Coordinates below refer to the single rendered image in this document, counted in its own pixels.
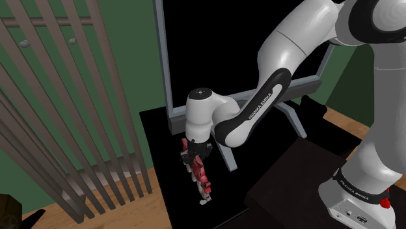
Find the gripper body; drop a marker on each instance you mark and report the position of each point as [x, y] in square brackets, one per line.
[200, 149]

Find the dark brown box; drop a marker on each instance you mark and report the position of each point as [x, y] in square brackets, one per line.
[9, 212]

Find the television with grey frame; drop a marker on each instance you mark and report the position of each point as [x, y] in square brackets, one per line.
[209, 47]

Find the red and white toy figure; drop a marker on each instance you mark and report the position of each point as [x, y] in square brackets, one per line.
[201, 176]

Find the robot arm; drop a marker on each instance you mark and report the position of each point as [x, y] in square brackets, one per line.
[295, 47]

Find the black television cabinet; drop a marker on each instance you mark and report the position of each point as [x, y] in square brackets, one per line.
[177, 190]

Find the brown wooden slatted railing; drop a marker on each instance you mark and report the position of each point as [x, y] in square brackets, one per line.
[63, 104]

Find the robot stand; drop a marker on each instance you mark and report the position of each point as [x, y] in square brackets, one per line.
[285, 187]

